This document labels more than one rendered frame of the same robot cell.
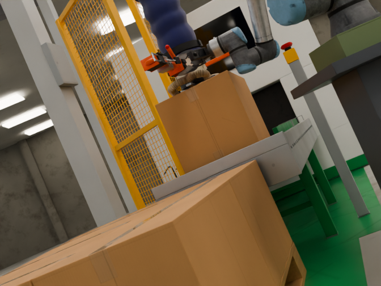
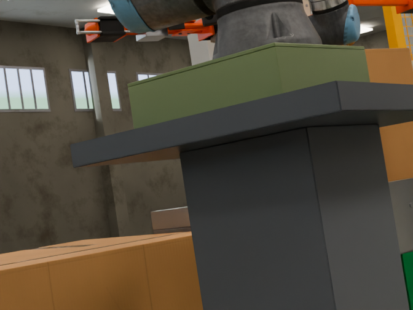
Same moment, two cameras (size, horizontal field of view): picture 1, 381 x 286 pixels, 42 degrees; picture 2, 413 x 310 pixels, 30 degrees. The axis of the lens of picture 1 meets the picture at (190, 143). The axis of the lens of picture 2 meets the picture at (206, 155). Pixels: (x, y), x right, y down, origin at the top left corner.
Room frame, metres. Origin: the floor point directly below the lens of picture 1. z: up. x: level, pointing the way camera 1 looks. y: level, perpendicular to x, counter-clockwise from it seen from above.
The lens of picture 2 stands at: (0.78, -1.53, 0.63)
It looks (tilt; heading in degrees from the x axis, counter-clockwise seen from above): 3 degrees up; 42
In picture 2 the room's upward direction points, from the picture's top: 9 degrees counter-clockwise
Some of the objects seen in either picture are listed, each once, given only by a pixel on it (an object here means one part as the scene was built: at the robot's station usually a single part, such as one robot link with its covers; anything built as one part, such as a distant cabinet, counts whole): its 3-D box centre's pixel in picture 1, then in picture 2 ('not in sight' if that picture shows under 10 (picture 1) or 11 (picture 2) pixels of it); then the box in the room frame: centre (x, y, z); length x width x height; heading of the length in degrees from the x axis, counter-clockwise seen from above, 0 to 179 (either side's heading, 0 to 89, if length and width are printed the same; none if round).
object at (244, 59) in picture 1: (244, 59); not in sight; (2.38, -0.40, 1.00); 0.12 x 0.09 x 0.12; 107
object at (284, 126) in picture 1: (293, 125); not in sight; (3.74, -0.76, 0.60); 1.60 x 0.11 x 0.09; 163
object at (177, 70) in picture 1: (177, 68); (216, 27); (2.47, -0.09, 1.11); 0.10 x 0.08 x 0.06; 74
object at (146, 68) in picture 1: (152, 63); (105, 30); (2.13, 0.01, 1.11); 0.08 x 0.07 x 0.05; 164
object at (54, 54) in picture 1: (60, 64); not in sight; (3.33, 0.59, 1.62); 0.20 x 0.05 x 0.30; 163
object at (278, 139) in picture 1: (216, 167); (211, 214); (2.35, -0.07, 0.58); 0.70 x 0.03 x 0.06; 73
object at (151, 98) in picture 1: (132, 127); not in sight; (3.52, 0.33, 1.05); 0.87 x 0.10 x 2.10; 35
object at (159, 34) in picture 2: (164, 66); (151, 31); (2.26, -0.03, 1.10); 0.07 x 0.07 x 0.04; 74
